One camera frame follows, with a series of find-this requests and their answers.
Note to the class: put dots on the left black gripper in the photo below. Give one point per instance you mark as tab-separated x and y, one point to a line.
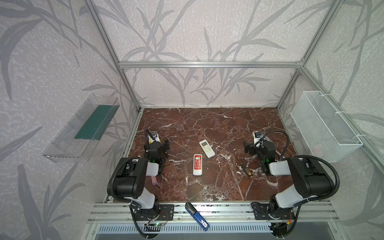
157	146

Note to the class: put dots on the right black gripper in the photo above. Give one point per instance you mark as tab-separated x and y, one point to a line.
256	149

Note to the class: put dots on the black yellow screwdriver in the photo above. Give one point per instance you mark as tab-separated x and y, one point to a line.
244	167

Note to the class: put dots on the white remote red keypad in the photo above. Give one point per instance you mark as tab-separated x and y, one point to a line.
197	165

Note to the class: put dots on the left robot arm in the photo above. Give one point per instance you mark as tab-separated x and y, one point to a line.
127	183

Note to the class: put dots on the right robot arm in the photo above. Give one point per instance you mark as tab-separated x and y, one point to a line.
314	179

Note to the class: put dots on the white remote green buttons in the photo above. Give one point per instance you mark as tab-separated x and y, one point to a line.
207	149

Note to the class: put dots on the pink chalk stick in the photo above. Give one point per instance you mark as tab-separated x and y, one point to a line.
154	180

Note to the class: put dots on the blue black utility knife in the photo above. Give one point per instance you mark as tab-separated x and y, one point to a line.
197	216

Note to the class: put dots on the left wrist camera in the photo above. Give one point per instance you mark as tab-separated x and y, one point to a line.
152	136

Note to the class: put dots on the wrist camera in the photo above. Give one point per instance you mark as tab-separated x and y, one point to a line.
152	136
260	138

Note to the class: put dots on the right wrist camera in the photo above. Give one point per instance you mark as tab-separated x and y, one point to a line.
260	138

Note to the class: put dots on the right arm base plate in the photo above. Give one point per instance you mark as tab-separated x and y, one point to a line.
271	211

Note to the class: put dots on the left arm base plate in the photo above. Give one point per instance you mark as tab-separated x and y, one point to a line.
162	212

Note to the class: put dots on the white wire mesh basket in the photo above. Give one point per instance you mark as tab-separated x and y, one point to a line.
325	131

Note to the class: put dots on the clear plastic wall bin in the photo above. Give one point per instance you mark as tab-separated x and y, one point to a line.
79	138

